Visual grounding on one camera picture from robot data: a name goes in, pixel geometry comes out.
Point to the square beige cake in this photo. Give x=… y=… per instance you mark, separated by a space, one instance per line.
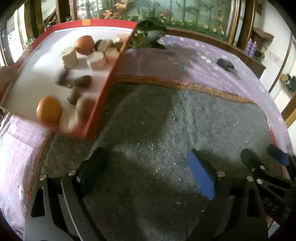
x=112 y=55

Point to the green bok choy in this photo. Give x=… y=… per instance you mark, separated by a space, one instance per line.
x=148 y=34

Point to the orange mandarin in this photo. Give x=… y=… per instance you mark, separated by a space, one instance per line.
x=49 y=110
x=84 y=44

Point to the purple floral cloth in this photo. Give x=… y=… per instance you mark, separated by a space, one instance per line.
x=208 y=76

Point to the red cardboard box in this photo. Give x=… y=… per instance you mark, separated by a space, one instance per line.
x=44 y=55

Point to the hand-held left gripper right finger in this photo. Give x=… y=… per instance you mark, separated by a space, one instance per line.
x=201 y=176

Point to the wooden wall shelf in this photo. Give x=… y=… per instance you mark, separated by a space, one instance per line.
x=262 y=36

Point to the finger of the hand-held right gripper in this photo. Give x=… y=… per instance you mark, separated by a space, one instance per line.
x=278 y=155
x=251 y=160

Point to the grey felt mat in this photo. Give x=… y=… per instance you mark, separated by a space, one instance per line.
x=161 y=127

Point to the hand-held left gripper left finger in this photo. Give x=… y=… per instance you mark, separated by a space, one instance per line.
x=92 y=170

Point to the black seat belt buckle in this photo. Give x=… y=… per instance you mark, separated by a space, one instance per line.
x=225 y=64

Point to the flower mural glass panel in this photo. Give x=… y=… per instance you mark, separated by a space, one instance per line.
x=196 y=14

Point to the round beige cake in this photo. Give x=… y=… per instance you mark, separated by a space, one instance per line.
x=96 y=60
x=67 y=57
x=122 y=37
x=69 y=119
x=105 y=45

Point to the purple bottle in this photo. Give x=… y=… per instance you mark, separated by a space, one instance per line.
x=254 y=48
x=249 y=46

